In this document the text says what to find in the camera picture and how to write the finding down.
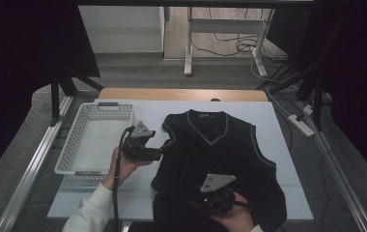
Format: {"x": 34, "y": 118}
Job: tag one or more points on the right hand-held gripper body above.
{"x": 215, "y": 182}

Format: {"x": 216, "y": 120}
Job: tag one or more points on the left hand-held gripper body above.
{"x": 138, "y": 150}

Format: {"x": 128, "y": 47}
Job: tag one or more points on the dark knit vest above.
{"x": 204, "y": 154}

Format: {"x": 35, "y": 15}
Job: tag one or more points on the white perforated plastic basket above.
{"x": 98, "y": 145}

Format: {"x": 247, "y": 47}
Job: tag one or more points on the person's left hand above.
{"x": 123, "y": 170}

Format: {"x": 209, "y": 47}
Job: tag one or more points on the person's right hand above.
{"x": 239, "y": 220}

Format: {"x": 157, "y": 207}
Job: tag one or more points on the black metal stand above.
{"x": 316, "y": 106}
{"x": 55, "y": 103}

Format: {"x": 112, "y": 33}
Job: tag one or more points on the white power strip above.
{"x": 300, "y": 125}

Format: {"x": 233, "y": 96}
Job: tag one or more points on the white plug adapter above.
{"x": 307, "y": 109}

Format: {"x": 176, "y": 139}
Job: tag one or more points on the black curtain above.
{"x": 11, "y": 64}
{"x": 358, "y": 64}

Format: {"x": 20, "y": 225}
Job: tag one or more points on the aluminium floor rail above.
{"x": 27, "y": 180}
{"x": 344, "y": 182}

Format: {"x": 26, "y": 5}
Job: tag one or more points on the white desk frame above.
{"x": 226, "y": 25}

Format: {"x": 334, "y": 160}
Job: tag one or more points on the dark overhead frame bar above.
{"x": 188, "y": 3}

